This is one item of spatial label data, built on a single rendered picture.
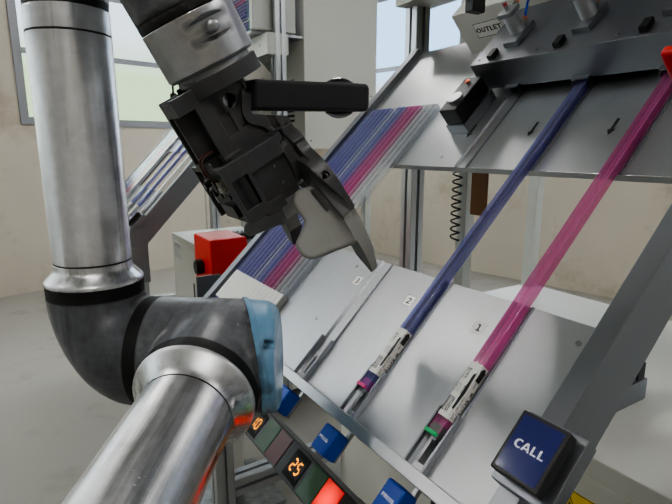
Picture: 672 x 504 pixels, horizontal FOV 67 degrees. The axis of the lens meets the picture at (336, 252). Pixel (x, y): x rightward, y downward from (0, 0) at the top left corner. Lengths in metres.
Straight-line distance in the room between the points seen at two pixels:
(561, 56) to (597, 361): 0.43
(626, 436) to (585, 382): 0.38
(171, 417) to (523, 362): 0.31
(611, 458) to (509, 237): 3.42
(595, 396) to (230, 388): 0.31
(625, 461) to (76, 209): 0.70
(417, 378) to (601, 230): 3.37
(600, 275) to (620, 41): 3.25
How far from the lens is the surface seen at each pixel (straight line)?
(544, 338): 0.51
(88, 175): 0.54
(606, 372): 0.48
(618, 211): 3.82
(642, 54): 0.72
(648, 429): 0.87
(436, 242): 4.47
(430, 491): 0.46
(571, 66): 0.77
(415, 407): 0.53
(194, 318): 0.51
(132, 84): 4.32
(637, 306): 0.49
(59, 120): 0.54
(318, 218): 0.42
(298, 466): 0.61
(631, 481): 0.75
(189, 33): 0.41
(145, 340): 0.53
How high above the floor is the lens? 1.01
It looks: 12 degrees down
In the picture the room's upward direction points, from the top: straight up
